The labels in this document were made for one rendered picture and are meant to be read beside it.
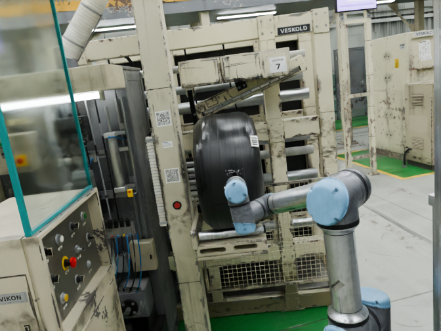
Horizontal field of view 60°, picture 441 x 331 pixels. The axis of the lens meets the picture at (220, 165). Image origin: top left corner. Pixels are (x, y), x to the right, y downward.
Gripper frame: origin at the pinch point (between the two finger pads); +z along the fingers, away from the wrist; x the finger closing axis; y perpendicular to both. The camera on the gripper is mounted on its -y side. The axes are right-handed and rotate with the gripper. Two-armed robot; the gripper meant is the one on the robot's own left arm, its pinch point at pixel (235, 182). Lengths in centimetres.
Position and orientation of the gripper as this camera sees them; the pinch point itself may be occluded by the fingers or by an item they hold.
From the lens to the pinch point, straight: 164.9
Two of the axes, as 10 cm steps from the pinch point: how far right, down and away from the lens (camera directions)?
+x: -9.9, 1.1, 0.4
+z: 0.3, -1.1, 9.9
